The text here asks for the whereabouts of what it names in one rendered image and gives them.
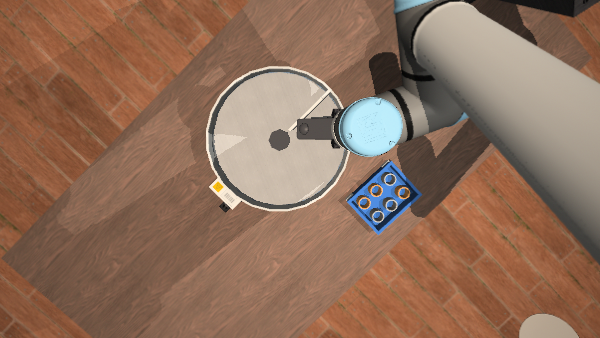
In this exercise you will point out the grey metal sleeve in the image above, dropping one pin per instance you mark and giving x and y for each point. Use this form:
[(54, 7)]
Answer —
[(393, 207), (380, 218), (393, 180)]

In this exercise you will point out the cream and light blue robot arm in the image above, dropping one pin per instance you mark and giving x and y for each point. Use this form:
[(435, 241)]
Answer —
[(540, 113)]

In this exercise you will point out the bronze bushing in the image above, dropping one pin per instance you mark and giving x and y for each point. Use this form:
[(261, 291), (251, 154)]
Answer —
[(379, 189), (405, 195), (367, 205)]

